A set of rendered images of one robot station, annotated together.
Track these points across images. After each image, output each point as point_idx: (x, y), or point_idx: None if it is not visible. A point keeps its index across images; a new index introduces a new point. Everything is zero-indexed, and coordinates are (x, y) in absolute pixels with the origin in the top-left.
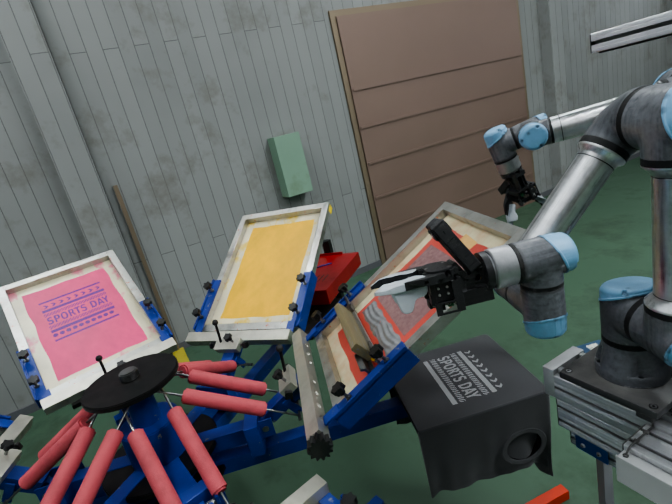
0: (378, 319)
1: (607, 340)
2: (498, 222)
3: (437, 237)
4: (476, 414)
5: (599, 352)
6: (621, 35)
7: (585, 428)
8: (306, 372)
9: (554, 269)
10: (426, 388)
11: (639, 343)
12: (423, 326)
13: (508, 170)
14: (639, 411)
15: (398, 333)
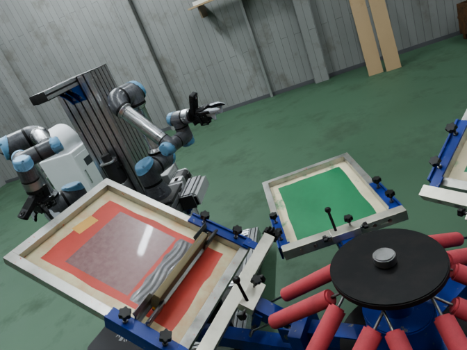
0: (158, 271)
1: (160, 180)
2: (86, 194)
3: (197, 97)
4: None
5: (159, 192)
6: (50, 93)
7: None
8: (235, 285)
9: None
10: None
11: (166, 166)
12: (174, 213)
13: (42, 182)
14: (181, 187)
15: (173, 244)
